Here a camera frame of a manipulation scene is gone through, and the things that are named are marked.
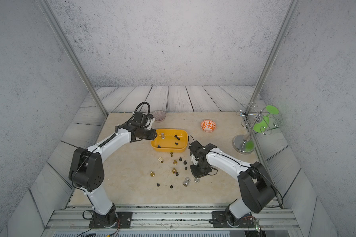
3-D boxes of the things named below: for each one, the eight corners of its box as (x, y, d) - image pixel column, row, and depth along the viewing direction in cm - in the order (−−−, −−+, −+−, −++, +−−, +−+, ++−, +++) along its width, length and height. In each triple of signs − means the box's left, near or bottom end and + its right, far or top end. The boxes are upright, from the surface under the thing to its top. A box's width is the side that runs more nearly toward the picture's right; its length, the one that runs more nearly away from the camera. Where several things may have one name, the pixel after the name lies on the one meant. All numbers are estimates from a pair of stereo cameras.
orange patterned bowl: (201, 132, 112) (201, 128, 109) (200, 123, 118) (200, 119, 114) (216, 132, 112) (217, 128, 109) (214, 123, 117) (215, 119, 114)
